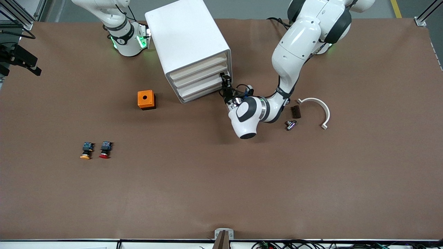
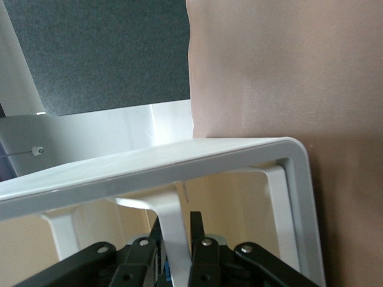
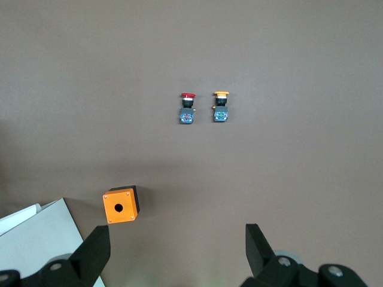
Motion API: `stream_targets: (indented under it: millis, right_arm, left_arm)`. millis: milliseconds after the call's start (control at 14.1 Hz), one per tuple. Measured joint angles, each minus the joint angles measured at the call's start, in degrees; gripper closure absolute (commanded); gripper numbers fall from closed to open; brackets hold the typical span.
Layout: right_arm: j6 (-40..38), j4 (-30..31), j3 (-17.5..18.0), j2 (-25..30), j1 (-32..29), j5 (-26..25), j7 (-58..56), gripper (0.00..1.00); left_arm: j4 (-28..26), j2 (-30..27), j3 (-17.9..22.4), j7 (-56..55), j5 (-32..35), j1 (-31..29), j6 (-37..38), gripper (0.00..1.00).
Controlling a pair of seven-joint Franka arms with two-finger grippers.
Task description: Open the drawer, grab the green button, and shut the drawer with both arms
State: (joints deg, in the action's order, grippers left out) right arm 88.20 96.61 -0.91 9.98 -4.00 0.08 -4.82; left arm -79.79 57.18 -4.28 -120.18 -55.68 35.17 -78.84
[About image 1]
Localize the white plastic drawer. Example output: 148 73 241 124
176 73 225 96
180 85 229 103
172 63 229 87
169 52 229 81

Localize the white drawer cabinet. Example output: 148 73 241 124
145 0 233 104

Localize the orange button box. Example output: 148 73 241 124
137 90 156 110

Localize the red mushroom push button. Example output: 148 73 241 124
99 141 114 159

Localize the yellow mushroom push button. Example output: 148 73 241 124
80 142 94 160

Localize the black camera cable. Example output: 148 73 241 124
231 84 277 100

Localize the white half-ring pipe clamp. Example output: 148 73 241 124
297 98 331 130

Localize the silver metal bracket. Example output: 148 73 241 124
215 228 234 241

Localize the bundle of cables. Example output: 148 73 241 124
253 240 443 249

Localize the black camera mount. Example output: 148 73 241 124
0 43 42 76

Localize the aluminium frame post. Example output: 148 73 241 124
414 0 443 26
0 0 47 31

